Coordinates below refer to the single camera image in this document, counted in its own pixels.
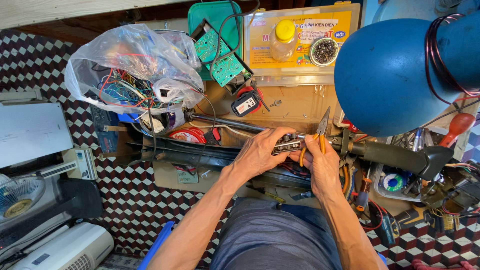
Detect black block with white label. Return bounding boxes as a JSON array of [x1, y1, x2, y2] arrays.
[[231, 89, 262, 117]]

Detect solder wire spool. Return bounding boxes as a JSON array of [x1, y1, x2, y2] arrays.
[[382, 172, 406, 193]]

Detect small fan with guard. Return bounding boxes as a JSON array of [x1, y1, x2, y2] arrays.
[[0, 174, 47, 224]]

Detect orange-handled needle-nose pliers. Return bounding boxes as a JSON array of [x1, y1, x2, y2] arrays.
[[298, 106, 332, 168]]

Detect white flat panel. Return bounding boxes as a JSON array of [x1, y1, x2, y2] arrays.
[[0, 102, 74, 169]]

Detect pale wooden plank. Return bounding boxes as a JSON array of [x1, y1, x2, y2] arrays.
[[0, 0, 197, 31]]

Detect person's grey shorts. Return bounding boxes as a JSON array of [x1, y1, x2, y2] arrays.
[[209, 197, 388, 270]]

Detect blue desk lamp shade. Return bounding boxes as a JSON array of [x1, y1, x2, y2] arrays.
[[334, 10, 480, 138]]

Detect green circuit board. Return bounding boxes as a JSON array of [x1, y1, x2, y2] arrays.
[[194, 28, 249, 88]]

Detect brown-handled screwdriver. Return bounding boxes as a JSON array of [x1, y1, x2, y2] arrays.
[[354, 177, 373, 213]]

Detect steel fan stand rod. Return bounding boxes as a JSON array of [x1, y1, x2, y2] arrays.
[[185, 110, 312, 139]]

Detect yellow-handled screwdriver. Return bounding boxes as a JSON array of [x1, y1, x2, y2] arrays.
[[246, 184, 287, 205]]

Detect clear bottle with yellow cap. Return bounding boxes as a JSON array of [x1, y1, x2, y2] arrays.
[[269, 19, 297, 62]]

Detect person's left hand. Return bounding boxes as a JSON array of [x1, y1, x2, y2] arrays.
[[224, 127, 297, 181]]

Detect white appliance control panel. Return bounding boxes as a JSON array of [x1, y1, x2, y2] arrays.
[[37, 147, 99, 181]]

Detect person's right hand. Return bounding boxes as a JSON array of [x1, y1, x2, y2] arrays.
[[299, 134, 352, 202]]

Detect black cable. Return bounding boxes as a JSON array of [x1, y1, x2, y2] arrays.
[[208, 0, 261, 81]]

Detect red-handled screwdriver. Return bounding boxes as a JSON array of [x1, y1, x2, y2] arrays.
[[438, 112, 476, 148]]

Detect yellow and black tool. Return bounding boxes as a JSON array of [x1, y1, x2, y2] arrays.
[[394, 204, 444, 232]]

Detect teal plastic container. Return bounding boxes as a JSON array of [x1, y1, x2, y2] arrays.
[[187, 1, 244, 82]]

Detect black fan stand handle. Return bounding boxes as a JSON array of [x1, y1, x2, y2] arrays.
[[339, 140, 455, 181]]

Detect clear bag of coloured wires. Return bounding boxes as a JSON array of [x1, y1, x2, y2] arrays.
[[64, 23, 205, 115]]

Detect clear plastic tray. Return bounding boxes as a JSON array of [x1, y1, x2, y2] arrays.
[[373, 163, 422, 203]]

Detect round tin of small parts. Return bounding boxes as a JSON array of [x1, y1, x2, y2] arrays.
[[309, 37, 340, 67]]

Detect red round tin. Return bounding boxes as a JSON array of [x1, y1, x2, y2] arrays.
[[168, 127, 208, 144]]

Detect white air cooler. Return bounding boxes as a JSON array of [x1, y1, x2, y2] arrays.
[[7, 222, 115, 270]]

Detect copper wire coil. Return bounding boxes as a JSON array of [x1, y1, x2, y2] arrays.
[[424, 13, 480, 106]]

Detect clear parts box yellow label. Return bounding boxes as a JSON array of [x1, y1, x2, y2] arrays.
[[242, 3, 362, 87]]

